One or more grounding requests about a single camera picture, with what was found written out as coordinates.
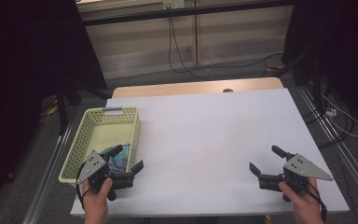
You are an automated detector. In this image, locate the right hand-held gripper black cable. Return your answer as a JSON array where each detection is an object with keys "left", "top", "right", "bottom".
[{"left": 295, "top": 179, "right": 328, "bottom": 224}]

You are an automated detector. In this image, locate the left hand-held gripper black cable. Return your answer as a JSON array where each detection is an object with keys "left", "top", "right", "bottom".
[{"left": 75, "top": 161, "right": 91, "bottom": 210}]

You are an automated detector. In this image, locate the person's left hand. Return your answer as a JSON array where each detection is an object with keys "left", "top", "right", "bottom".
[{"left": 82, "top": 177, "right": 114, "bottom": 217}]

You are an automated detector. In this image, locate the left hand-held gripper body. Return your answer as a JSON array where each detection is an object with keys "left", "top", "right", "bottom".
[{"left": 76, "top": 149, "right": 135, "bottom": 202}]

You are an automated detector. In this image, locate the hand-held gripper black cable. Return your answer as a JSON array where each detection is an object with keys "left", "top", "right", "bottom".
[
  {"left": 75, "top": 161, "right": 91, "bottom": 210},
  {"left": 295, "top": 179, "right": 328, "bottom": 224}
]

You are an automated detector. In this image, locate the white wall socket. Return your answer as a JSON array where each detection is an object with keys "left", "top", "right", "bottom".
[{"left": 162, "top": 0, "right": 186, "bottom": 10}]

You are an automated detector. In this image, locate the black hanging power cable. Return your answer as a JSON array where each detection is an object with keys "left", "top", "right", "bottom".
[{"left": 167, "top": 7, "right": 285, "bottom": 82}]

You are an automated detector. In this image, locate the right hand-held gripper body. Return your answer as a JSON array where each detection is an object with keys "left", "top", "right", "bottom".
[{"left": 257, "top": 152, "right": 335, "bottom": 203}]

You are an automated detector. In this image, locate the black metal stand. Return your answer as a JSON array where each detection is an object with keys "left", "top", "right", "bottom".
[{"left": 271, "top": 50, "right": 324, "bottom": 108}]

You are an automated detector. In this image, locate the light wooden table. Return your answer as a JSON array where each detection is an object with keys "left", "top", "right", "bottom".
[{"left": 111, "top": 77, "right": 284, "bottom": 99}]

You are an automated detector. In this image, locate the black tripod stand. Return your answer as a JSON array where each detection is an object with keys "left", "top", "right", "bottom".
[{"left": 55, "top": 78, "right": 113, "bottom": 136}]

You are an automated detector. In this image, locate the white floor cable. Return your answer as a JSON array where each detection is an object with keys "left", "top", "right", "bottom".
[{"left": 321, "top": 92, "right": 358, "bottom": 139}]

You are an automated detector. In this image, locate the black curtain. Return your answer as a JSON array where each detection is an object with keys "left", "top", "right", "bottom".
[
  {"left": 0, "top": 0, "right": 108, "bottom": 216},
  {"left": 283, "top": 0, "right": 358, "bottom": 132}
]

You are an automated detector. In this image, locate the yellow perforated plastic basket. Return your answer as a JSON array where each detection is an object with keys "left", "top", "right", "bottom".
[{"left": 58, "top": 106, "right": 142, "bottom": 188}]

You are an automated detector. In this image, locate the white table cover sheet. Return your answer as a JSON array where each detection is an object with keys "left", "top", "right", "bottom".
[{"left": 70, "top": 88, "right": 351, "bottom": 217}]

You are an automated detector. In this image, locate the aluminium floor rail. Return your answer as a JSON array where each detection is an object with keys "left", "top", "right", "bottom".
[
  {"left": 21, "top": 122, "right": 74, "bottom": 224},
  {"left": 297, "top": 86, "right": 358, "bottom": 204}
]

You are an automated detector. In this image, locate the black horizontal bar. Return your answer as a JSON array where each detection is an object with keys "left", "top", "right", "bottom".
[{"left": 81, "top": 0, "right": 295, "bottom": 27}]

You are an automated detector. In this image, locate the purple seahorse print garment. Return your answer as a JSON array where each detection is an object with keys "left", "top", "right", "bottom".
[{"left": 101, "top": 143, "right": 131, "bottom": 175}]

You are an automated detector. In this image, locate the person's right hand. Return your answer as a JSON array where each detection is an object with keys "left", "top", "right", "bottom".
[{"left": 278, "top": 177, "right": 324, "bottom": 217}]

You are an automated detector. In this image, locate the black floor cable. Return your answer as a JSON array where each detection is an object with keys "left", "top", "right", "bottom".
[{"left": 302, "top": 92, "right": 357, "bottom": 148}]

